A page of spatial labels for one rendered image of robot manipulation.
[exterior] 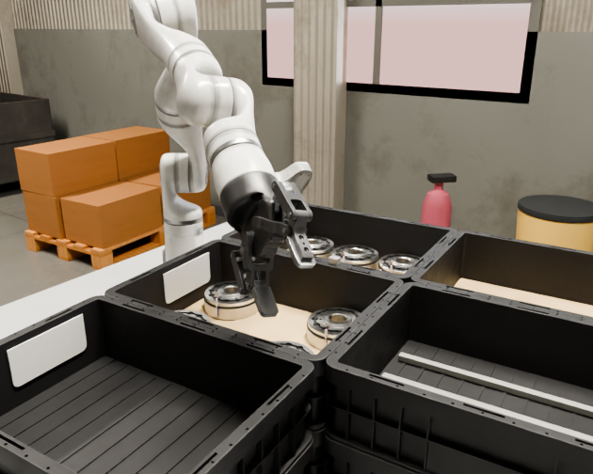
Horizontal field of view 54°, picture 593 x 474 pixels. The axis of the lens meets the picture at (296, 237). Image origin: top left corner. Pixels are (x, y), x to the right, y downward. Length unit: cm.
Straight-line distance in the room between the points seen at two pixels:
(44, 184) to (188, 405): 298
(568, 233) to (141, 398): 217
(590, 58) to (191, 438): 261
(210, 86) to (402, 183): 270
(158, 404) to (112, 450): 10
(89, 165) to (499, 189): 239
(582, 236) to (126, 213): 242
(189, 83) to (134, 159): 328
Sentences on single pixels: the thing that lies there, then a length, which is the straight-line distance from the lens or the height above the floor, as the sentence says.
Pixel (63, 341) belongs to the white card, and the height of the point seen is 89.
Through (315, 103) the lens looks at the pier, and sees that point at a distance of 353.
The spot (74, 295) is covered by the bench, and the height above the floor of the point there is 70.
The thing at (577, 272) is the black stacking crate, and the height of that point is 89.
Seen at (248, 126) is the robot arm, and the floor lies 121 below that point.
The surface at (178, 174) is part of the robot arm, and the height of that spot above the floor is 101.
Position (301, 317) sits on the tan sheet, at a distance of 107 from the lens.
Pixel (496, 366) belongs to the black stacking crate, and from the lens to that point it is 99.
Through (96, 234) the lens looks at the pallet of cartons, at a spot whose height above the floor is 21.
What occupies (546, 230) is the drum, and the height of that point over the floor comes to 50.
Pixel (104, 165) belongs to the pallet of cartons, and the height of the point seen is 50.
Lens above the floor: 133
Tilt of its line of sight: 20 degrees down
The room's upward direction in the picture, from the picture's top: straight up
